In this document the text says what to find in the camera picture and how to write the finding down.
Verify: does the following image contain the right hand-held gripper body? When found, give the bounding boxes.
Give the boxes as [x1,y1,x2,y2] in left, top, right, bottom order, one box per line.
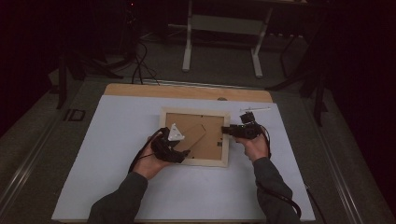
[235,106,272,140]

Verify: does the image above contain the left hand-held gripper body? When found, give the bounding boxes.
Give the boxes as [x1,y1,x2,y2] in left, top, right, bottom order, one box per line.
[151,123,185,163]

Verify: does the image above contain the light wooden picture frame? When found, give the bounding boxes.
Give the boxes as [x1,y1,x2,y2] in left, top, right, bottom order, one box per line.
[159,106,232,168]

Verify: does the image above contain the person's right hand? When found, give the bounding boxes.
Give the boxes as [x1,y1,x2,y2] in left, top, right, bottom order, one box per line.
[236,135,269,162]

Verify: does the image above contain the person's left hand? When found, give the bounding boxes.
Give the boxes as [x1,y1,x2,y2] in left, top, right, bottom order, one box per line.
[134,139,172,181]

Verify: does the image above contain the white table mat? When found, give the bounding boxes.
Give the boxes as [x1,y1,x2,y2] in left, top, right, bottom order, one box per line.
[50,94,316,222]

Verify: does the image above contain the black metal stand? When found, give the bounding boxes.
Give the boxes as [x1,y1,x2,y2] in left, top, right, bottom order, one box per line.
[265,18,330,127]
[55,46,124,110]

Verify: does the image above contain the black floor plate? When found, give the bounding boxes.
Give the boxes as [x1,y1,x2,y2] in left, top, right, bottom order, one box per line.
[64,108,87,122]

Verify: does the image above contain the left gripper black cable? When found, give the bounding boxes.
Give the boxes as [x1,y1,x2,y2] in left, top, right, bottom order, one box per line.
[128,130,163,175]

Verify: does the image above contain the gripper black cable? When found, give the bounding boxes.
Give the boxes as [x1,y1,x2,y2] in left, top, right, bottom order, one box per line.
[128,130,163,175]
[260,124,328,224]

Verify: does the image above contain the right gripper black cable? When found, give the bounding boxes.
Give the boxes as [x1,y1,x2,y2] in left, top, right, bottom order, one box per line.
[260,124,328,224]

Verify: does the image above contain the white metal desk frame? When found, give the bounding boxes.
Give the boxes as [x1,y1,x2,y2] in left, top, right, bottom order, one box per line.
[181,0,275,78]

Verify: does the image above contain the black floor cables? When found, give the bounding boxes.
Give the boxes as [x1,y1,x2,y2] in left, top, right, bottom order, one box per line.
[130,40,162,86]

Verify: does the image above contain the metal floor rail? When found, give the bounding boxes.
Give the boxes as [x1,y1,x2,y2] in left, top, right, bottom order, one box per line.
[0,118,64,213]
[303,96,365,224]

